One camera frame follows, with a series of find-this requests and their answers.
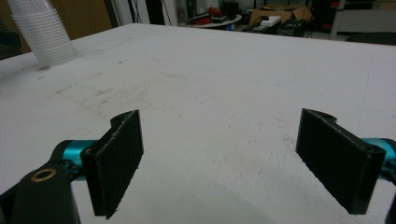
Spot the red cable bundle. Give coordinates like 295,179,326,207
195,7,225,26

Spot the white box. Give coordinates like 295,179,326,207
260,15,282,28

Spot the stack of clear plastic cups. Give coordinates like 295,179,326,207
7,0,78,68

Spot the white metal stand leg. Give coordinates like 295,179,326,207
330,0,347,41

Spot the black metal frame post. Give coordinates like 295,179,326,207
144,0,166,26

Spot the open cardboard box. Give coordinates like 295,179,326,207
248,4,313,26

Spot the round white table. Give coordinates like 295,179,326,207
186,13,243,30

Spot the brown wooden panel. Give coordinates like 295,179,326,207
49,0,114,41

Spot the white foam mat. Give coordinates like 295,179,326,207
0,22,396,224

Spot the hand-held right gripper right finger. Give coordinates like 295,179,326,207
295,107,387,216

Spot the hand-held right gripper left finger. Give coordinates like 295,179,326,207
80,109,145,220

